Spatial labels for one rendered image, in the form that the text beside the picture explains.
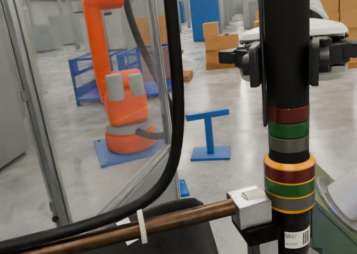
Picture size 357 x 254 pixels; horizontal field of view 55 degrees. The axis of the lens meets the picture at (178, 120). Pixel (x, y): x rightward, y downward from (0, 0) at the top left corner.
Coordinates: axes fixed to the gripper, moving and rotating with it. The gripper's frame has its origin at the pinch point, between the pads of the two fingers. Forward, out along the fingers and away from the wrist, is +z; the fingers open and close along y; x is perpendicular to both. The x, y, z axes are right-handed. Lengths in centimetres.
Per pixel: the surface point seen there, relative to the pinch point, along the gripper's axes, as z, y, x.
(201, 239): -6.9, 11.5, -23.9
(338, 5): -820, -44, -23
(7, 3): -41, 70, 11
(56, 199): -41, 70, -45
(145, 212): -6.1, 18.7, -20.2
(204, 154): -323, 119, -159
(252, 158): -327, 64, -162
